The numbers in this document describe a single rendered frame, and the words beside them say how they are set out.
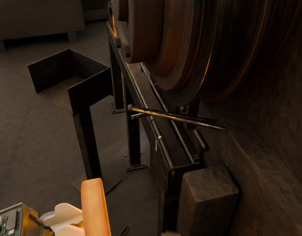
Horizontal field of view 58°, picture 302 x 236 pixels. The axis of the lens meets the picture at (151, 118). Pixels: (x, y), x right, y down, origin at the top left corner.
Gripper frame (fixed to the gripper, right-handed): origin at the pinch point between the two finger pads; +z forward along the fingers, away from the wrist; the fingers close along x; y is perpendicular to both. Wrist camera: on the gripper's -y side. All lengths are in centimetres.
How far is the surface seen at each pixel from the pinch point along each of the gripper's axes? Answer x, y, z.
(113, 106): 138, -89, -8
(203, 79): 7.4, 12.9, 23.3
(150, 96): 58, -28, 17
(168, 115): 17.3, -0.9, 17.6
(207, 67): 6.8, 15.1, 23.9
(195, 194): 3.3, -9.8, 16.6
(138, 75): 77, -30, 16
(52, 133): 120, -77, -50
